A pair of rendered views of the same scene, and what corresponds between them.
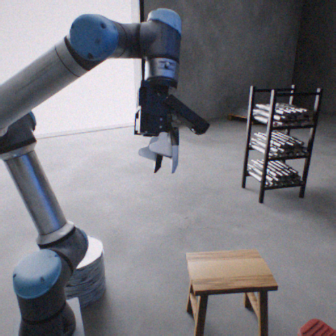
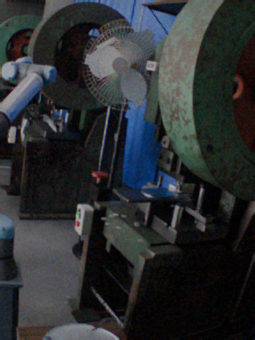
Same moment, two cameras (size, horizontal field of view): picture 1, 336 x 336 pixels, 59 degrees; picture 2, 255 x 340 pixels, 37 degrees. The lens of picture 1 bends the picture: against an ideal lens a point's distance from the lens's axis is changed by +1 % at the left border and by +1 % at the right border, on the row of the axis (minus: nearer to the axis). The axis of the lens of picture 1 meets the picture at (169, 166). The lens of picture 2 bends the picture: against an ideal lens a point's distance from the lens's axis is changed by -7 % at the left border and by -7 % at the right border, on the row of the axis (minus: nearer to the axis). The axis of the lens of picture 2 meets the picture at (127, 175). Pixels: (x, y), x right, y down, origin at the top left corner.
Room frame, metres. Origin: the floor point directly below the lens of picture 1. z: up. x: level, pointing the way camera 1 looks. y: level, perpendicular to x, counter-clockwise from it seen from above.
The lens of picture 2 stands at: (0.12, 1.64, 1.30)
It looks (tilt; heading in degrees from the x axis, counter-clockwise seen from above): 15 degrees down; 273
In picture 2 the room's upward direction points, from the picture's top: 10 degrees clockwise
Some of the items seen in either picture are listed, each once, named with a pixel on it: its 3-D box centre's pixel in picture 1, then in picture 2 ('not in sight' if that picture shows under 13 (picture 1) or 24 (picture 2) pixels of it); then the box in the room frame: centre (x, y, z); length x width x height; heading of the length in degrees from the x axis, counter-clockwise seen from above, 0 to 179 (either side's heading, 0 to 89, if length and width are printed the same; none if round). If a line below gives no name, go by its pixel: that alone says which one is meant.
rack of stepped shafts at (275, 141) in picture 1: (277, 143); not in sight; (2.48, -0.94, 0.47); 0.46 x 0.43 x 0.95; 14
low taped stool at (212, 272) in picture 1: (226, 297); not in sight; (1.04, -0.26, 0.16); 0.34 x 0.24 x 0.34; 95
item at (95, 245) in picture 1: (73, 251); not in sight; (1.26, 0.49, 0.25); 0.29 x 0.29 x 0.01
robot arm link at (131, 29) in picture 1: (117, 41); (18, 71); (0.71, 0.12, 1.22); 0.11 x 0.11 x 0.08; 81
